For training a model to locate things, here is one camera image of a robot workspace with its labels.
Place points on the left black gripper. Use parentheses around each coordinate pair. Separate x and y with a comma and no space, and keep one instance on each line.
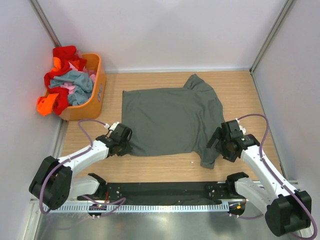
(127,149)

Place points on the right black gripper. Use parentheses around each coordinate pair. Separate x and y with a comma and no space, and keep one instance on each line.
(229,156)

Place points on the dark grey t shirt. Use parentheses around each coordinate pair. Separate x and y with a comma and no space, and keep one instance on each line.
(169,121)

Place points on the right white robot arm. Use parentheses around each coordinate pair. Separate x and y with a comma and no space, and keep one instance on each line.
(285,208)

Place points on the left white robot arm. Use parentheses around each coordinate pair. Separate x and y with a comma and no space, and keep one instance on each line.
(56,180)

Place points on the orange plastic basket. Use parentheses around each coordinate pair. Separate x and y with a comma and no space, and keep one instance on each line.
(92,108)

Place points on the blue grey t shirt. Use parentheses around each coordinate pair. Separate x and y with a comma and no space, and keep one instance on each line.
(83,86)

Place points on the pink t shirt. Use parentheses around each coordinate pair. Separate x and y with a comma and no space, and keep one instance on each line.
(74,67)

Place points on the orange t shirt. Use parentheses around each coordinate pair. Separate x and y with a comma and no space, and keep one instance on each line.
(45,104)

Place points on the red t shirt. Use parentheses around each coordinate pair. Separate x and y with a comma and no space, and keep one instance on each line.
(62,58)

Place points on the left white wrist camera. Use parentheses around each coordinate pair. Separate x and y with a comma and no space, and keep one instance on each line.
(111,127)

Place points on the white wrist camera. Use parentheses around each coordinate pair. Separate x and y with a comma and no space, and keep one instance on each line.
(242,128)
(111,127)

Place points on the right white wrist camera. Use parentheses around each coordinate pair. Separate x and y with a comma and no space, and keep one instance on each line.
(242,128)

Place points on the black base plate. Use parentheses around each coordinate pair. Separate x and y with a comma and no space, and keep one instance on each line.
(169,193)

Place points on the slotted cable duct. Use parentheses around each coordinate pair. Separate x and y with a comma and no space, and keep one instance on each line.
(89,207)

